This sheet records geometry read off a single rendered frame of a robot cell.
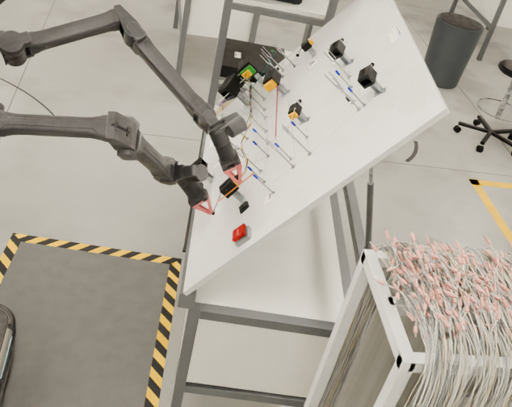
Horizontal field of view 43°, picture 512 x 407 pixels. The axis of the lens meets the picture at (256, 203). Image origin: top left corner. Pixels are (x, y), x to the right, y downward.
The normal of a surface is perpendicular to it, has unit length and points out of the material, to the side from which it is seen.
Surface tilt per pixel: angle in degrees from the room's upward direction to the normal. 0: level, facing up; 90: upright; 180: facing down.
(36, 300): 0
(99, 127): 45
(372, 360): 90
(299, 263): 0
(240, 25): 90
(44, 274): 0
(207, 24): 90
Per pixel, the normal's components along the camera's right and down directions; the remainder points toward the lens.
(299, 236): 0.19, -0.79
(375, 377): 0.10, 0.60
